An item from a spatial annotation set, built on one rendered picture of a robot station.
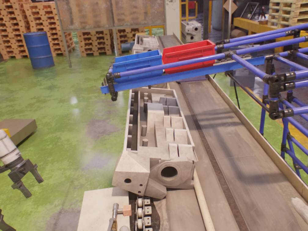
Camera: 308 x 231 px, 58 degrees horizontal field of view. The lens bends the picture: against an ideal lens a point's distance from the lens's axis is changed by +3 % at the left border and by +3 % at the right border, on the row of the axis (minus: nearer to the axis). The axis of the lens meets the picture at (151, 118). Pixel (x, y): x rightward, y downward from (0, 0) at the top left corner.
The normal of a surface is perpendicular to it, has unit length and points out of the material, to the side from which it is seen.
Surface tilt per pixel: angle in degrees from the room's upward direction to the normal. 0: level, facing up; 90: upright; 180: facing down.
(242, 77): 90
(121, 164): 38
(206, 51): 92
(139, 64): 92
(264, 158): 1
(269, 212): 0
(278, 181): 1
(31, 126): 90
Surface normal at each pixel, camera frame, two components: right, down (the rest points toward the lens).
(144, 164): 0.34, -0.69
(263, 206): -0.07, -0.90
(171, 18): 0.04, 0.42
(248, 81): -0.39, 0.41
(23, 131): 0.98, 0.00
